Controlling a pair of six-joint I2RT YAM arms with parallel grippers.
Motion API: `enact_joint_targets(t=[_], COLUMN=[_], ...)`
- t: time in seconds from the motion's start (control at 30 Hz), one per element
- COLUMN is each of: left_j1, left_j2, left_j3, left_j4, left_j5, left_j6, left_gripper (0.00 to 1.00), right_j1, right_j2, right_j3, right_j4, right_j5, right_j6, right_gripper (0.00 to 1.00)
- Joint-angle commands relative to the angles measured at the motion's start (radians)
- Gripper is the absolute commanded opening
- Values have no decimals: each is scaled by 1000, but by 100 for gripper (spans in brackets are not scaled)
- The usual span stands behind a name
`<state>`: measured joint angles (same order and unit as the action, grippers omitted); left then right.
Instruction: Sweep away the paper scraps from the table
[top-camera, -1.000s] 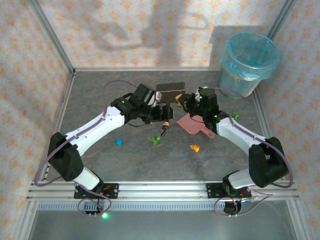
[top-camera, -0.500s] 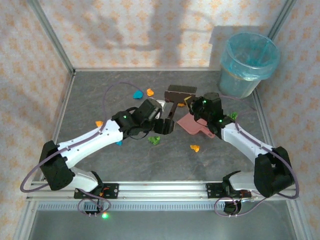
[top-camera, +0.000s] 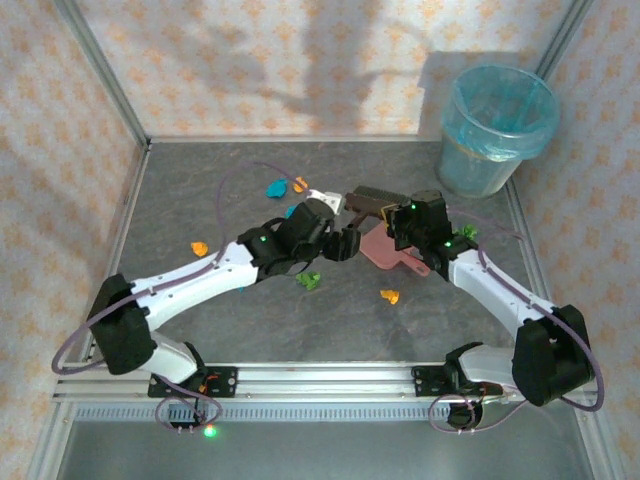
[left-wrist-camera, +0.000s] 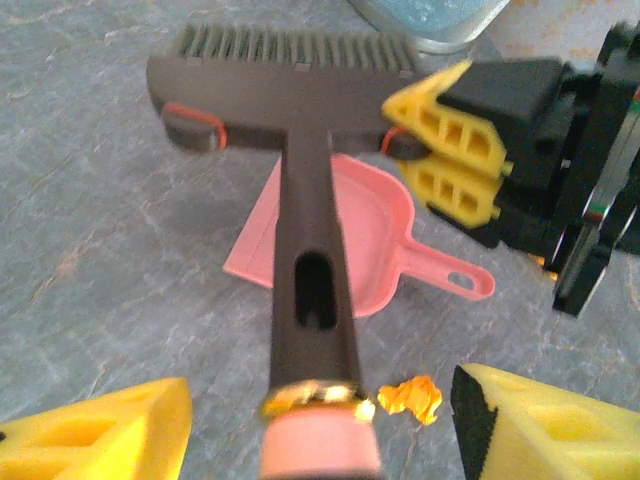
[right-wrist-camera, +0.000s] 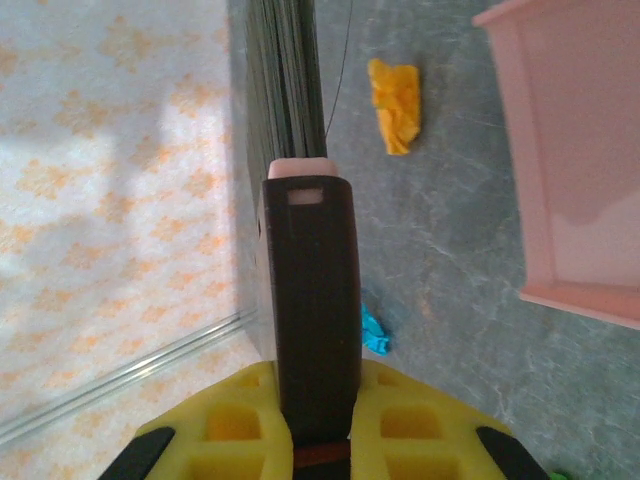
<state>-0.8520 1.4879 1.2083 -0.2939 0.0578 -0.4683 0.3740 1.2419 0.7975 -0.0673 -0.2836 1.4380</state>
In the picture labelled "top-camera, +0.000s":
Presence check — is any pink dustpan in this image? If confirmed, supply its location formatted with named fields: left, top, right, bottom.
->
left=358, top=222, right=432, bottom=277

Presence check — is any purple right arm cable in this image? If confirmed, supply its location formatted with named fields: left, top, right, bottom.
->
left=428, top=207, right=606, bottom=435

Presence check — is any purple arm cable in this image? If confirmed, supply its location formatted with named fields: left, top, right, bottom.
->
left=428, top=207, right=606, bottom=435
left=52, top=160, right=314, bottom=435

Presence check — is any blue plastic bin liner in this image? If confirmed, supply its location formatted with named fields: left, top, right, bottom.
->
left=439, top=63, right=561, bottom=165

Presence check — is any aluminium table edge rail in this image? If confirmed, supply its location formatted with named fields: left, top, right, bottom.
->
left=62, top=142, right=152, bottom=369
left=504, top=177, right=574, bottom=364
left=144, top=133, right=444, bottom=146

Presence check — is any grey slotted cable duct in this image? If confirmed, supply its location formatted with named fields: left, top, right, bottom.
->
left=74, top=403, right=584, bottom=422

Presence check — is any aluminium mounting rail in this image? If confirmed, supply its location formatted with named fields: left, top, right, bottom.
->
left=53, top=362, right=600, bottom=404

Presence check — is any aluminium frame post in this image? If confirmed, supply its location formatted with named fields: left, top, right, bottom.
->
left=24, top=399, right=76, bottom=480
left=52, top=0, right=153, bottom=149
left=573, top=399, right=621, bottom=480
left=532, top=0, right=599, bottom=81

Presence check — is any brown hand brush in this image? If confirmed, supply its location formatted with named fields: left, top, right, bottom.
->
left=344, top=185, right=407, bottom=232

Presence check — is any translucent trash bin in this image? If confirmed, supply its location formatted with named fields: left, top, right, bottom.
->
left=435, top=63, right=561, bottom=199

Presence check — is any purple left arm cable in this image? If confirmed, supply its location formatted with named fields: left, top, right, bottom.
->
left=52, top=160, right=314, bottom=435

